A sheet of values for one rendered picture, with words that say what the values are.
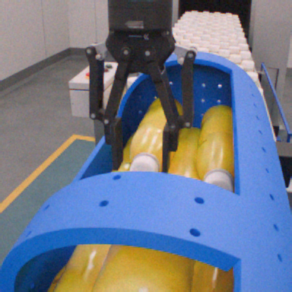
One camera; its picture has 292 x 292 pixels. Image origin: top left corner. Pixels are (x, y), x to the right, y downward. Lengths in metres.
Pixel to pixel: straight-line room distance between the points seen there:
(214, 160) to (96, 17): 4.99
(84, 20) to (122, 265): 5.31
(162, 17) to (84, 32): 5.15
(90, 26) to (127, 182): 5.22
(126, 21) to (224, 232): 0.24
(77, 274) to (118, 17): 0.26
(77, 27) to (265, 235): 5.40
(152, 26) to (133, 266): 0.24
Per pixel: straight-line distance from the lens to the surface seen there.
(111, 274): 0.24
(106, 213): 0.23
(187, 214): 0.22
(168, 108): 0.41
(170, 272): 0.24
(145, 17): 0.36
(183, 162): 0.52
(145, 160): 0.47
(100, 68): 0.43
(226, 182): 0.43
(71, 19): 5.60
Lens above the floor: 1.38
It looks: 28 degrees down
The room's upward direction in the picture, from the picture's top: straight up
